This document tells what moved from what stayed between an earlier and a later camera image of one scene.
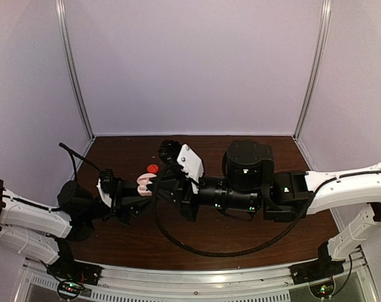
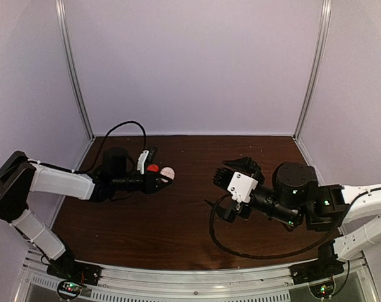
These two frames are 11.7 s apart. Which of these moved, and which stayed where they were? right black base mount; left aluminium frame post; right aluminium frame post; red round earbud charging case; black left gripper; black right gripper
Moved: black right gripper; black left gripper
Stayed: right aluminium frame post; right black base mount; red round earbud charging case; left aluminium frame post
